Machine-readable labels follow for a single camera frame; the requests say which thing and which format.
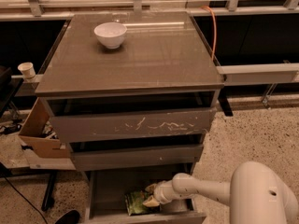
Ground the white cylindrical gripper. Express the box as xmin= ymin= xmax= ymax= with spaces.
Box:
xmin=143 ymin=181 xmax=176 ymax=207

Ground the green jalapeno chip bag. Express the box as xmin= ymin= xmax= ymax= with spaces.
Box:
xmin=124 ymin=190 xmax=160 ymax=216

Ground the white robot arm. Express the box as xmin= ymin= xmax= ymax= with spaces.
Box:
xmin=143 ymin=161 xmax=298 ymax=224

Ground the grey bottom drawer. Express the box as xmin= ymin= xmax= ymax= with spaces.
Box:
xmin=84 ymin=164 xmax=206 ymax=224

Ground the grey drawer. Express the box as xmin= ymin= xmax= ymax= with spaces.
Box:
xmin=70 ymin=134 xmax=205 ymax=171
xmin=42 ymin=91 xmax=219 ymax=143
xmin=84 ymin=164 xmax=206 ymax=224

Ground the grey middle drawer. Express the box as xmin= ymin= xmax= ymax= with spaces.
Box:
xmin=70 ymin=134 xmax=205 ymax=171

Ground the grey top drawer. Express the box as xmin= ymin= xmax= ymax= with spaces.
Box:
xmin=42 ymin=91 xmax=219 ymax=143

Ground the grey drawer cabinet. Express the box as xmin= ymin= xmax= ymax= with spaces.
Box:
xmin=35 ymin=11 xmax=225 ymax=224

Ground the black shoe tip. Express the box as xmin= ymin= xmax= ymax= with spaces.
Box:
xmin=55 ymin=210 xmax=80 ymax=224

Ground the black stand leg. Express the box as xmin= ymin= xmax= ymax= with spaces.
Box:
xmin=41 ymin=171 xmax=57 ymax=212

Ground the brown cardboard box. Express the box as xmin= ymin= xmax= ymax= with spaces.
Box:
xmin=18 ymin=99 xmax=70 ymax=158

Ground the white ceramic bowl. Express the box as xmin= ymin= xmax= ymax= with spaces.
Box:
xmin=93 ymin=22 xmax=127 ymax=49

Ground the white paper cup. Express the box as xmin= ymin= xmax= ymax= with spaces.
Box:
xmin=18 ymin=62 xmax=36 ymax=81

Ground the black cable on floor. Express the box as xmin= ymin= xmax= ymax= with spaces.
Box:
xmin=0 ymin=171 xmax=50 ymax=224

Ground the metal rail beam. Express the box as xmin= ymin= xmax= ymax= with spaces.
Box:
xmin=217 ymin=63 xmax=299 ymax=86

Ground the orange cable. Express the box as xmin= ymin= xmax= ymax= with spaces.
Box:
xmin=201 ymin=6 xmax=218 ymax=62

